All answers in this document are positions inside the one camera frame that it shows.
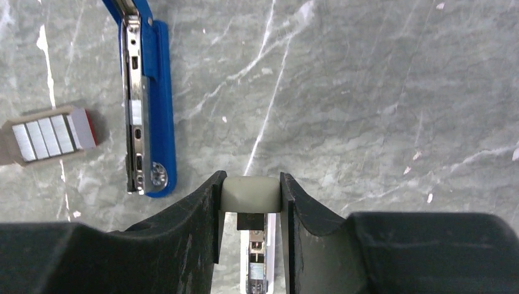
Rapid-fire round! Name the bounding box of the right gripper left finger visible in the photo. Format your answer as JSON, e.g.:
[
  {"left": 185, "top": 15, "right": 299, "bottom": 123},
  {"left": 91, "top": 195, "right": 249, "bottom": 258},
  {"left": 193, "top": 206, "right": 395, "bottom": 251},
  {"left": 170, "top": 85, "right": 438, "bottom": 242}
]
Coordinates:
[{"left": 1, "top": 171, "right": 226, "bottom": 293}]

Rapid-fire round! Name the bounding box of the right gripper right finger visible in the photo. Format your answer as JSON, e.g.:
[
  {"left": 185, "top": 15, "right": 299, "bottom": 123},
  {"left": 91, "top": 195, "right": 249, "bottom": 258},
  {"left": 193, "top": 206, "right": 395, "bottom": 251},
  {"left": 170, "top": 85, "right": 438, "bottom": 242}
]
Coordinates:
[{"left": 280, "top": 173, "right": 518, "bottom": 293}]

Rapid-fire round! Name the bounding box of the silver staple strip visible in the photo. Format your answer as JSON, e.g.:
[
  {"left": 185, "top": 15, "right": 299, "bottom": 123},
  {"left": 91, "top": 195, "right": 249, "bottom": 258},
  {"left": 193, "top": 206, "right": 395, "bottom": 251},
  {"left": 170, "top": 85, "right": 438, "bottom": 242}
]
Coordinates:
[
  {"left": 248, "top": 262, "right": 265, "bottom": 281},
  {"left": 129, "top": 100, "right": 143, "bottom": 126}
]

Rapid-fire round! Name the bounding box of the beige white stapler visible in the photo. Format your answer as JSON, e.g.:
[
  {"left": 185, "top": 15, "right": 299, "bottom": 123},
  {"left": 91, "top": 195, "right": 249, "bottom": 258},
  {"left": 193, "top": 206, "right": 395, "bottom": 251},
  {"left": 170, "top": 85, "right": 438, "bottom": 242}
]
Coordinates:
[{"left": 220, "top": 176, "right": 281, "bottom": 293}]

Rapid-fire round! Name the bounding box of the blue black stapler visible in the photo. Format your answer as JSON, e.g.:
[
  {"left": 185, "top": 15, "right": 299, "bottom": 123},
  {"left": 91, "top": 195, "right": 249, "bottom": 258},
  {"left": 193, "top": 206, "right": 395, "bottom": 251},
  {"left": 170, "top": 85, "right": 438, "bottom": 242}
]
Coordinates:
[{"left": 104, "top": 0, "right": 177, "bottom": 198}]

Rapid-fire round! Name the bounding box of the staple box tray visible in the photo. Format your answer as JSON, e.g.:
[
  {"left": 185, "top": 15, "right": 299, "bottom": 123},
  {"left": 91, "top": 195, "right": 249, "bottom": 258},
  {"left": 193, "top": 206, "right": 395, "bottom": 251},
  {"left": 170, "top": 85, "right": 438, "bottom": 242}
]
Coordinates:
[{"left": 1, "top": 105, "right": 98, "bottom": 167}]

